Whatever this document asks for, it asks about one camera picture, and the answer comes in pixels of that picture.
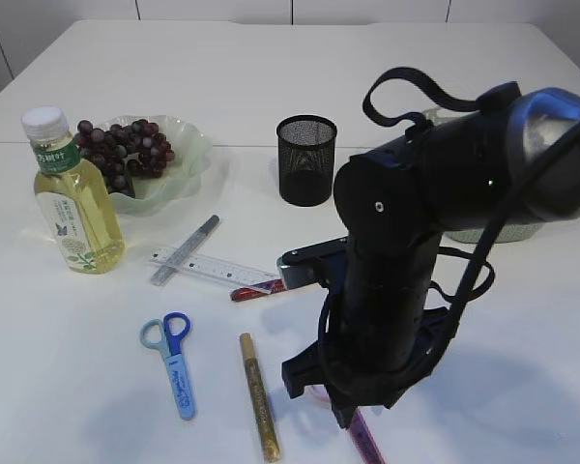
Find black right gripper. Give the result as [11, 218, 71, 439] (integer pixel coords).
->
[281, 305, 456, 429]

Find pink capped scissors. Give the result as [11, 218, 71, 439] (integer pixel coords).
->
[308, 385, 386, 464]

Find artificial red grape bunch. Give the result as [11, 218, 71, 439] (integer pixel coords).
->
[74, 119, 176, 197]

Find yellow tea bottle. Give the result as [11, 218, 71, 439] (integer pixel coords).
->
[21, 106, 125, 275]

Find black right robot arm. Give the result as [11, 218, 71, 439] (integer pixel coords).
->
[278, 67, 580, 428]

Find gold glitter marker pen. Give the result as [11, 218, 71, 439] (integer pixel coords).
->
[239, 333, 281, 463]

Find red marker pen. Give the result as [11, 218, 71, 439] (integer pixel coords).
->
[230, 278, 286, 303]

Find clear plastic ruler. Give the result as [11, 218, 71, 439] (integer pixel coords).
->
[149, 247, 280, 294]

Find grey marker pen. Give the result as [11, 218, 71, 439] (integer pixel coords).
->
[150, 215, 220, 286]

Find green woven plastic basket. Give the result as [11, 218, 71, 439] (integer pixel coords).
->
[418, 106, 547, 244]

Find black mesh pen holder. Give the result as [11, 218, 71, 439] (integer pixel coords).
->
[276, 114, 337, 207]

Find green scalloped glass plate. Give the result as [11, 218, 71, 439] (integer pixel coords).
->
[99, 115, 212, 216]

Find blue capped scissors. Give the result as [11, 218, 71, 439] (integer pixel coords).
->
[139, 312, 196, 421]

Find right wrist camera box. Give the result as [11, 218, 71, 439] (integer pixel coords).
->
[276, 237, 347, 291]

